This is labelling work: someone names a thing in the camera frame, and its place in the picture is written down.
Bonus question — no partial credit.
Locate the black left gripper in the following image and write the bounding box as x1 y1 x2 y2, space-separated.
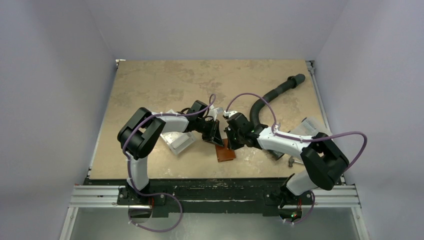
195 118 224 147

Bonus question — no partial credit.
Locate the small dark metal tool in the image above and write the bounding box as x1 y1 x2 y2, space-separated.
288 156 304 168

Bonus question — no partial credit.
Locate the aluminium rail at table edge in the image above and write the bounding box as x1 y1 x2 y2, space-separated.
305 60 347 186

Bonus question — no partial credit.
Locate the dark grey corrugated hose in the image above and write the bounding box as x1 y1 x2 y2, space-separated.
249 73 306 162

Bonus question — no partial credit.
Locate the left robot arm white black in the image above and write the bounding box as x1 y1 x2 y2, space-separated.
117 100 224 205

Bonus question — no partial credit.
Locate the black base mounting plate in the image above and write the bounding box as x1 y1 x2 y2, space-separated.
83 177 313 218

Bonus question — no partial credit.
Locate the clear plastic screw organizer box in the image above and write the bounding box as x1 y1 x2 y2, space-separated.
290 116 324 136

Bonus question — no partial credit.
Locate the clear plastic bin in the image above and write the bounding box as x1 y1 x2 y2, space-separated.
159 109 196 155

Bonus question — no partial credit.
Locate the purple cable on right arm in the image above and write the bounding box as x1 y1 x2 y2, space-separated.
225 92 368 226

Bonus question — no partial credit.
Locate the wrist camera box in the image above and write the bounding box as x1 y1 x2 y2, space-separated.
222 110 238 120
209 106 224 118

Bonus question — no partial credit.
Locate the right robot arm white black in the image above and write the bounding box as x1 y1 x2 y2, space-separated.
223 111 349 204

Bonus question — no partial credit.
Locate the brown leather card holder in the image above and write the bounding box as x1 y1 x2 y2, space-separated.
215 138 236 163

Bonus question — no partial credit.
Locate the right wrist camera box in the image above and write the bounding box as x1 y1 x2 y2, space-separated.
222 110 238 120

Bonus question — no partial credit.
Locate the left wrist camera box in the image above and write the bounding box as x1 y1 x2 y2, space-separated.
209 106 224 118

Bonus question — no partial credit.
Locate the aluminium front frame rail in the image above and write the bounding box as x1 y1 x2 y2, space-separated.
68 185 361 208

